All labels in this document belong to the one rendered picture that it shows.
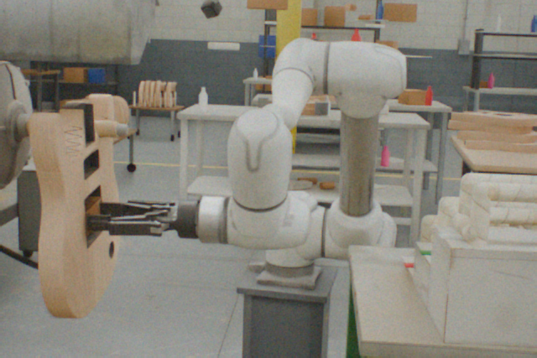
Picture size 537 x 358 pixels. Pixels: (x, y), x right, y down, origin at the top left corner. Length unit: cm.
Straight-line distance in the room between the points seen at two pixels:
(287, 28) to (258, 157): 708
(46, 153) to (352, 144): 90
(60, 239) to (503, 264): 75
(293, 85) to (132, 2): 52
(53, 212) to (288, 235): 42
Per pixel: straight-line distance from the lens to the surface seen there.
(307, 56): 169
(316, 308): 212
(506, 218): 141
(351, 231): 204
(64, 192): 123
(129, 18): 123
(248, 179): 118
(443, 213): 146
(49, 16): 128
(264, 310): 214
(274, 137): 115
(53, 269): 125
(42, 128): 119
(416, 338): 128
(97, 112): 146
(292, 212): 127
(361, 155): 186
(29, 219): 173
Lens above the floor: 144
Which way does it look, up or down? 10 degrees down
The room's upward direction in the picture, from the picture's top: 2 degrees clockwise
